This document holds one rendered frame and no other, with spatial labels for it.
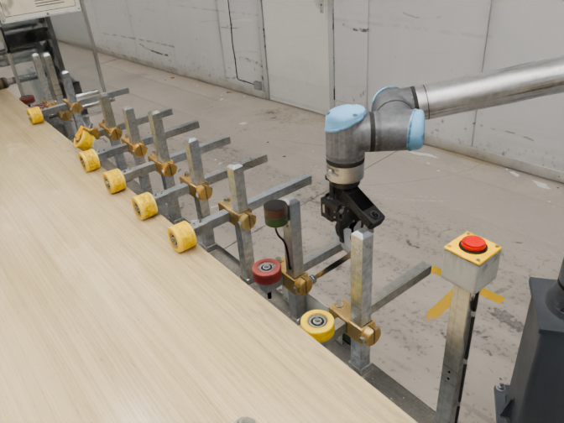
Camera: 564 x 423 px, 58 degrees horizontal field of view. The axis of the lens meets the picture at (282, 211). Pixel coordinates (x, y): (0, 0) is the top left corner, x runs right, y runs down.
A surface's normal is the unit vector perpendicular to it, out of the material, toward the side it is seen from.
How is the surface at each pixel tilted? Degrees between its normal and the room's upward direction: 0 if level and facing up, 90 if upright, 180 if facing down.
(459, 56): 90
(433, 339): 0
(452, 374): 90
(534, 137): 90
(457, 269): 90
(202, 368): 0
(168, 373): 0
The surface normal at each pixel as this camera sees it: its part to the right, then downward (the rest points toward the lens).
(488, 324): -0.07, -0.85
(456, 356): -0.78, 0.37
